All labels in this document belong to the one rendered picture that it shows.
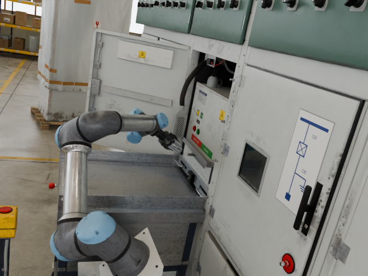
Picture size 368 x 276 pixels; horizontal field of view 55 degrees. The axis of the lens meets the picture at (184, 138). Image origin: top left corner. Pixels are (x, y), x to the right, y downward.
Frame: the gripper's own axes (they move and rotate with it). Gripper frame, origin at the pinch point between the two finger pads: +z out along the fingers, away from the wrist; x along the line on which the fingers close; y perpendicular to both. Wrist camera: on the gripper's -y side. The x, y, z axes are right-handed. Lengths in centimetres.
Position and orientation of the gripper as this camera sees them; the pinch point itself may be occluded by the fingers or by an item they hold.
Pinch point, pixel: (179, 149)
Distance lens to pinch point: 196.1
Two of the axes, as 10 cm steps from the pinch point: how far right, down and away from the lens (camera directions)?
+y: 3.1, 2.7, -9.1
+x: 6.3, -7.7, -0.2
